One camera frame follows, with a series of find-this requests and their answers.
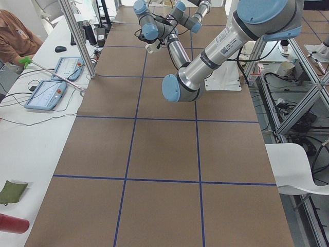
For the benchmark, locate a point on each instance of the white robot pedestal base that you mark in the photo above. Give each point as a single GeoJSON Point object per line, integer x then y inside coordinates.
{"type": "Point", "coordinates": [226, 77]}

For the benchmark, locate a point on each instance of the black water bottle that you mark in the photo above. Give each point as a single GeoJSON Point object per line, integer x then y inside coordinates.
{"type": "Point", "coordinates": [89, 34]}

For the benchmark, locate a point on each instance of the black computer mouse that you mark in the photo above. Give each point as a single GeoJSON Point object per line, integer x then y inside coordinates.
{"type": "Point", "coordinates": [59, 49]}

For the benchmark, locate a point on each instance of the white paper cup box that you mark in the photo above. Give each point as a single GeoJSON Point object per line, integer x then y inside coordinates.
{"type": "Point", "coordinates": [285, 68]}

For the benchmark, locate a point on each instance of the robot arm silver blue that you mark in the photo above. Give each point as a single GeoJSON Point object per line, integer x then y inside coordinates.
{"type": "Point", "coordinates": [270, 20]}
{"type": "Point", "coordinates": [194, 22]}

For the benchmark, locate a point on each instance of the upper blue teach pendant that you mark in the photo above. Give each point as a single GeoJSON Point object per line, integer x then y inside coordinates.
{"type": "Point", "coordinates": [69, 67]}

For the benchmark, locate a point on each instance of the white chair seat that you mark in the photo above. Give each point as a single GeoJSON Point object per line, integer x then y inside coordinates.
{"type": "Point", "coordinates": [291, 169]}

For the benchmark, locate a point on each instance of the aluminium frame post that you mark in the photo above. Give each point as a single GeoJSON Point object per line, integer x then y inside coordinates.
{"type": "Point", "coordinates": [74, 29]}

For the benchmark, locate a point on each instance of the lower blue teach pendant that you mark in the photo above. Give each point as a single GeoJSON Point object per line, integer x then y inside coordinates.
{"type": "Point", "coordinates": [46, 95]}

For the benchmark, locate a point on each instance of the person in brown shirt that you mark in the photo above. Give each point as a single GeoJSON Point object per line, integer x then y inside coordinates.
{"type": "Point", "coordinates": [17, 41]}

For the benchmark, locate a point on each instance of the green cloth pouch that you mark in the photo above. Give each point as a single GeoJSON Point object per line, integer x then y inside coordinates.
{"type": "Point", "coordinates": [12, 192]}

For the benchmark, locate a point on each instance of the red cylinder bottle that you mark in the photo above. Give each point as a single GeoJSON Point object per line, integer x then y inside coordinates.
{"type": "Point", "coordinates": [13, 224]}

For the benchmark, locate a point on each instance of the blue teach pendant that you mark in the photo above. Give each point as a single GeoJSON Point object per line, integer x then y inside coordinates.
{"type": "Point", "coordinates": [69, 67]}
{"type": "Point", "coordinates": [46, 95]}

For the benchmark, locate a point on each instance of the metal rod green handle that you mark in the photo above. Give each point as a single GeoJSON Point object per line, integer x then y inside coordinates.
{"type": "Point", "coordinates": [27, 60]}

